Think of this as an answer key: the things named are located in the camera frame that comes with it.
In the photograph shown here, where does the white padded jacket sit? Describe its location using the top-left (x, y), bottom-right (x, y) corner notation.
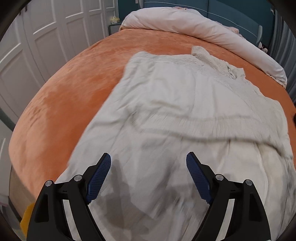
top-left (58, 46), bottom-right (295, 240)

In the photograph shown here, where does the orange bed blanket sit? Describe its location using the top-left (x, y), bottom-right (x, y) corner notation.
top-left (9, 29), bottom-right (295, 214)

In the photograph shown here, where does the grey-blue curtain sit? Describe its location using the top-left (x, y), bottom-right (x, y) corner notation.
top-left (269, 10), bottom-right (296, 104)

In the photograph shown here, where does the white panelled wardrobe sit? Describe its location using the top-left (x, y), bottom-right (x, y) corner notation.
top-left (1, 0), bottom-right (118, 123)

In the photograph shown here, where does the teal upholstered headboard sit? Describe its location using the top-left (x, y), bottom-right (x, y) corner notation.
top-left (138, 0), bottom-right (274, 46)

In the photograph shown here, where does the dark bedside table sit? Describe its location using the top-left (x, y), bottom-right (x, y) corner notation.
top-left (108, 22), bottom-right (121, 35)

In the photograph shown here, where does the white folded duvet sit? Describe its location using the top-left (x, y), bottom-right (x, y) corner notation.
top-left (119, 7), bottom-right (287, 88)

